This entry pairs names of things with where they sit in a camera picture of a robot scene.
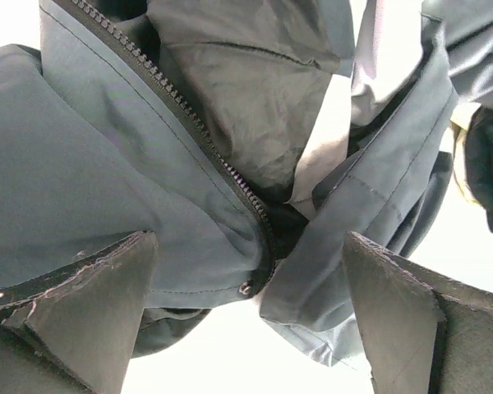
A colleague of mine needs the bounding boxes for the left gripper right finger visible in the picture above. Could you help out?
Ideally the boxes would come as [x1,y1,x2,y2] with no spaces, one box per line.
[342,232,493,394]

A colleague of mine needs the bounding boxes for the dark grey zip jacket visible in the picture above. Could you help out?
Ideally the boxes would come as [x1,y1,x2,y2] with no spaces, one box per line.
[0,1,493,365]

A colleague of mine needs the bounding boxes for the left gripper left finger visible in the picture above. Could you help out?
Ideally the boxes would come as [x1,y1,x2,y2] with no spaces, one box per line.
[0,231,158,393]

